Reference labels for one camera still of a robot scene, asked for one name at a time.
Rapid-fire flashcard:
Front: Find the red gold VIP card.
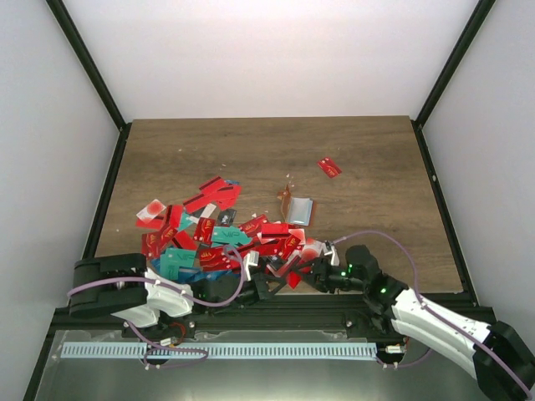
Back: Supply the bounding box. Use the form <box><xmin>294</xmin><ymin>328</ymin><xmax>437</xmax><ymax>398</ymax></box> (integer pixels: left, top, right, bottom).
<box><xmin>198</xmin><ymin>246</ymin><xmax>232</xmax><ymax>272</ymax></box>

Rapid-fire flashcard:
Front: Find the light blue slotted strip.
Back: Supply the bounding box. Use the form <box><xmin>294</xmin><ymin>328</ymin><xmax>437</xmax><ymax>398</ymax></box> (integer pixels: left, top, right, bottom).
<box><xmin>61</xmin><ymin>342</ymin><xmax>377</xmax><ymax>361</ymax></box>

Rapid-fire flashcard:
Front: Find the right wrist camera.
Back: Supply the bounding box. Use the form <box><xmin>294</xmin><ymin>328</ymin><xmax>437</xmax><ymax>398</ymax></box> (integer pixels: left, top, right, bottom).
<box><xmin>323</xmin><ymin>241</ymin><xmax>339</xmax><ymax>266</ymax></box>

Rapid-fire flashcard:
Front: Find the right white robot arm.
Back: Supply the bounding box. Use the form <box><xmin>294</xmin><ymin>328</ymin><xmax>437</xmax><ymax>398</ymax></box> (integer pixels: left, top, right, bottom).
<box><xmin>292</xmin><ymin>246</ymin><xmax>534</xmax><ymax>400</ymax></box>

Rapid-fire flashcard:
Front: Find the teal VIP card centre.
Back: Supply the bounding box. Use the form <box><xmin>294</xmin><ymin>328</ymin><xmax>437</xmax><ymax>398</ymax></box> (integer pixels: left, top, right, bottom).
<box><xmin>211</xmin><ymin>226</ymin><xmax>252</xmax><ymax>248</ymax></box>

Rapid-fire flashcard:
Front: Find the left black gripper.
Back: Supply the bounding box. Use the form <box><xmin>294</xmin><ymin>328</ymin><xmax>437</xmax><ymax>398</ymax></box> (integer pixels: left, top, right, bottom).
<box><xmin>211</xmin><ymin>273</ymin><xmax>287</xmax><ymax>314</ymax></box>

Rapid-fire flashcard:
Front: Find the red gold card upper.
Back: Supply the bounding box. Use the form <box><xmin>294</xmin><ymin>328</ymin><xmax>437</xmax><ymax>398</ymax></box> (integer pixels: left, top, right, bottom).
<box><xmin>238</xmin><ymin>214</ymin><xmax>268</xmax><ymax>237</ymax></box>

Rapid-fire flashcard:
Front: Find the white red circle card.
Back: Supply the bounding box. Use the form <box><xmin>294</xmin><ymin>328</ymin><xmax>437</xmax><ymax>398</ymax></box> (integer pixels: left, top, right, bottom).
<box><xmin>299</xmin><ymin>238</ymin><xmax>324</xmax><ymax>262</ymax></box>

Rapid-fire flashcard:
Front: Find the black VIP card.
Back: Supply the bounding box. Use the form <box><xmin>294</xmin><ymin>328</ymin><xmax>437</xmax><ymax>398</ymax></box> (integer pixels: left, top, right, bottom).
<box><xmin>217</xmin><ymin>208</ymin><xmax>237</xmax><ymax>226</ymax></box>

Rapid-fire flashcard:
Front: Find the white red card left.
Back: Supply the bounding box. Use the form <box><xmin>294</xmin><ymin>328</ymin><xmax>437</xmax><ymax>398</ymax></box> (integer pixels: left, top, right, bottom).
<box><xmin>135</xmin><ymin>199</ymin><xmax>166</xmax><ymax>229</ymax></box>

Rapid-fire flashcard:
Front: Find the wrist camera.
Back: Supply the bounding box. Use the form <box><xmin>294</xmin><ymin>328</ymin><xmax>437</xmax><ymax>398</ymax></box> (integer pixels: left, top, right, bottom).
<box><xmin>243</xmin><ymin>251</ymin><xmax>260</xmax><ymax>282</ymax></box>
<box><xmin>323</xmin><ymin>241</ymin><xmax>339</xmax><ymax>266</ymax></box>

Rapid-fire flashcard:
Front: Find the lone red card far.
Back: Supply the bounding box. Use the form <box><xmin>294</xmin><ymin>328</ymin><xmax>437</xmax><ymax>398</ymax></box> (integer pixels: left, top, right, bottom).
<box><xmin>317</xmin><ymin>157</ymin><xmax>342</xmax><ymax>178</ymax></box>

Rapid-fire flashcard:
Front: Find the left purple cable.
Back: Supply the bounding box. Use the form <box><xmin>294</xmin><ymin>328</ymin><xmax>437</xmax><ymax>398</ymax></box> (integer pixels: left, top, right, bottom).
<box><xmin>66</xmin><ymin>244</ymin><xmax>247</xmax><ymax>371</ymax></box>

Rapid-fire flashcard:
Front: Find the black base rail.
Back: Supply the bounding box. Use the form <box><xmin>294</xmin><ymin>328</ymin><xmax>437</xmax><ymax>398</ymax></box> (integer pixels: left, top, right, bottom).
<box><xmin>49</xmin><ymin>294</ymin><xmax>497</xmax><ymax>339</ymax></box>

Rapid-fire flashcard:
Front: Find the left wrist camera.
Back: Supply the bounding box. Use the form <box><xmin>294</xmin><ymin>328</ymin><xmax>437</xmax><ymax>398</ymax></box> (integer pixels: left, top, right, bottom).
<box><xmin>243</xmin><ymin>251</ymin><xmax>260</xmax><ymax>282</ymax></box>

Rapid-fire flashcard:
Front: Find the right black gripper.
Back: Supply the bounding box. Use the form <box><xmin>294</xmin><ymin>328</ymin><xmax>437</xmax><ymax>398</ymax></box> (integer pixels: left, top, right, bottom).
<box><xmin>293</xmin><ymin>258</ymin><xmax>367</xmax><ymax>295</ymax></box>

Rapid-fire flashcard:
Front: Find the teal card left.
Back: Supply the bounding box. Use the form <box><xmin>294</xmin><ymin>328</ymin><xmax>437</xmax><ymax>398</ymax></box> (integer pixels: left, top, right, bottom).
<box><xmin>159</xmin><ymin>247</ymin><xmax>198</xmax><ymax>282</ymax></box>

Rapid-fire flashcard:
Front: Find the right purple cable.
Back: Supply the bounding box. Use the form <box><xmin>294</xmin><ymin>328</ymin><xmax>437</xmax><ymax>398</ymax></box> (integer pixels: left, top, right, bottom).
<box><xmin>329</xmin><ymin>230</ymin><xmax>530</xmax><ymax>393</ymax></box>

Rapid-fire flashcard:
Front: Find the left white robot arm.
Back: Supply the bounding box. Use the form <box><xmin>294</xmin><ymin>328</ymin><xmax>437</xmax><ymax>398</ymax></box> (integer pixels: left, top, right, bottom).
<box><xmin>68</xmin><ymin>246</ymin><xmax>301</xmax><ymax>338</ymax></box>

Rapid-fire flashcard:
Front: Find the purple cable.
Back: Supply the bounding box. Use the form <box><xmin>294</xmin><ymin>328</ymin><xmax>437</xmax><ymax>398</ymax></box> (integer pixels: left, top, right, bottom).
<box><xmin>66</xmin><ymin>244</ymin><xmax>247</xmax><ymax>371</ymax></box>
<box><xmin>329</xmin><ymin>230</ymin><xmax>530</xmax><ymax>393</ymax></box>

